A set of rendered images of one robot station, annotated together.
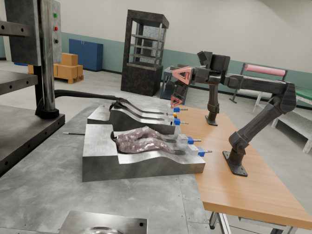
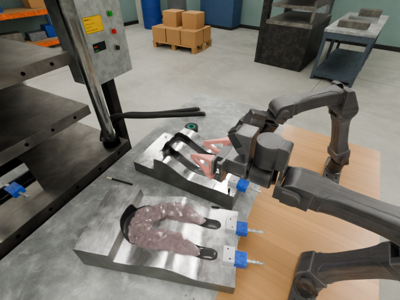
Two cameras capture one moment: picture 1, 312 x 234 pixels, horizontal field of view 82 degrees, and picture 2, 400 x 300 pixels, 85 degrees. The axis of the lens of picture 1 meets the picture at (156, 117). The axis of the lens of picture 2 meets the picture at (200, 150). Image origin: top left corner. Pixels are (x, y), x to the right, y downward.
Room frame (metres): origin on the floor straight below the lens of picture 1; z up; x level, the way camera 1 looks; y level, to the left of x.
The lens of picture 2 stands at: (0.43, -0.27, 1.57)
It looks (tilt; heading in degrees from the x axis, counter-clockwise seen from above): 40 degrees down; 30
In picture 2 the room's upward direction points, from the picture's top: straight up
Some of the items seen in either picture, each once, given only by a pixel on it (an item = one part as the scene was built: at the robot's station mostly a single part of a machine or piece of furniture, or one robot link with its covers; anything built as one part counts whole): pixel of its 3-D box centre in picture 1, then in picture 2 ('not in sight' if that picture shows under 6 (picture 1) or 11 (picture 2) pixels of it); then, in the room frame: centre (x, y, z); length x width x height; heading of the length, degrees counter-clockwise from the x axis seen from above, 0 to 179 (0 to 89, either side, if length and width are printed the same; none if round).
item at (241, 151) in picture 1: (238, 145); (311, 274); (0.81, -0.42, 0.90); 0.09 x 0.06 x 0.06; 178
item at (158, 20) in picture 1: (147, 55); (303, 0); (5.76, 0.57, 1.03); 1.54 x 0.94 x 2.06; 173
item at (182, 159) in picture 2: (137, 108); (194, 154); (1.06, 0.12, 0.92); 0.35 x 0.16 x 0.09; 93
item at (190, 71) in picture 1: (183, 74); (209, 158); (0.80, -0.09, 1.19); 0.09 x 0.07 x 0.07; 88
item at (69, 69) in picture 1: (57, 65); (181, 29); (5.24, 3.05, 0.37); 1.20 x 0.82 x 0.74; 91
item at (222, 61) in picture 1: (223, 70); (280, 167); (0.81, -0.25, 1.24); 0.12 x 0.09 x 0.12; 88
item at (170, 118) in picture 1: (178, 121); (244, 186); (1.02, -0.14, 0.89); 0.13 x 0.05 x 0.05; 93
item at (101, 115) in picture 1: (134, 115); (193, 160); (1.07, 0.14, 0.87); 0.50 x 0.26 x 0.14; 93
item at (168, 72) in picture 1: (177, 80); (351, 42); (5.61, -0.47, 0.46); 1.90 x 0.70 x 0.92; 173
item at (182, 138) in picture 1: (190, 140); (244, 229); (0.87, -0.20, 0.86); 0.13 x 0.05 x 0.05; 110
